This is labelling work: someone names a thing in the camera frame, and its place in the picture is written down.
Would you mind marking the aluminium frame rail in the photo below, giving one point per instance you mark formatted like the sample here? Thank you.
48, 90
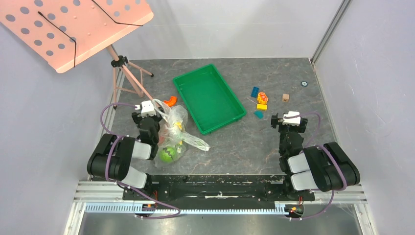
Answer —
99, 209

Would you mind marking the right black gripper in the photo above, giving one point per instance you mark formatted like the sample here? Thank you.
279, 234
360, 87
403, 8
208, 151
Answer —
288, 126

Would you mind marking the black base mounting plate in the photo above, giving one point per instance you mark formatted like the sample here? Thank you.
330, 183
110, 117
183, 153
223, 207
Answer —
223, 192

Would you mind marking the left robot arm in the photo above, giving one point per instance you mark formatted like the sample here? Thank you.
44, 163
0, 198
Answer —
112, 157

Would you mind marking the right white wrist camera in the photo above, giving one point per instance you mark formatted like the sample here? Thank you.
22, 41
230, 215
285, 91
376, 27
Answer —
291, 118

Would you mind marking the pink perforated music stand desk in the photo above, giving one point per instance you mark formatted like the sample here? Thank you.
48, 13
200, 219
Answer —
67, 32

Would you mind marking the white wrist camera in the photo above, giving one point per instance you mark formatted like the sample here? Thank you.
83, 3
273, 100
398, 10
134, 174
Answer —
291, 118
146, 109

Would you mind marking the orange curved toy piece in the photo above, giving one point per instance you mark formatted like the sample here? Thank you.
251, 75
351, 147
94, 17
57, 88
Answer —
172, 101

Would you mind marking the clear plastic bag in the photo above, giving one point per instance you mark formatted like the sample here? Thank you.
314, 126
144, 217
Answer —
172, 132

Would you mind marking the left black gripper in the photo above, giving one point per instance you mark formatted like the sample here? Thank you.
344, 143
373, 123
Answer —
136, 117

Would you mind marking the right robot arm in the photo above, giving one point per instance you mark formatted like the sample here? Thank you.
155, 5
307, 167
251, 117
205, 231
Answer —
323, 167

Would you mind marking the yellow lego brick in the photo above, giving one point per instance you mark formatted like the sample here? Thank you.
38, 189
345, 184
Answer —
262, 107

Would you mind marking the pink tripod stand legs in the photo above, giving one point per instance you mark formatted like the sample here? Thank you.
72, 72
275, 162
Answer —
120, 65

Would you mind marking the teal toy block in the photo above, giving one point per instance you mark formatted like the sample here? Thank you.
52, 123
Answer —
259, 114

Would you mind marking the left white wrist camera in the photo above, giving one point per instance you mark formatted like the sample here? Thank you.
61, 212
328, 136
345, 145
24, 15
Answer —
146, 109

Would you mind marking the green plastic tray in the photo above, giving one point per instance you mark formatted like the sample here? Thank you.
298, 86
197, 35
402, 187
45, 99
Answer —
209, 99

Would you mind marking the green fake fruit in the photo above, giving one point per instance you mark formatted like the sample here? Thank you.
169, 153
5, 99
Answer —
168, 154

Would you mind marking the blue lego brick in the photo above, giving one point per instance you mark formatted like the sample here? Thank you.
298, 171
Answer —
255, 92

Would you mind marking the small wooden cube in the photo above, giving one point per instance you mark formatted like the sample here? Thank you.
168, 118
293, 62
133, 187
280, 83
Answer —
285, 97

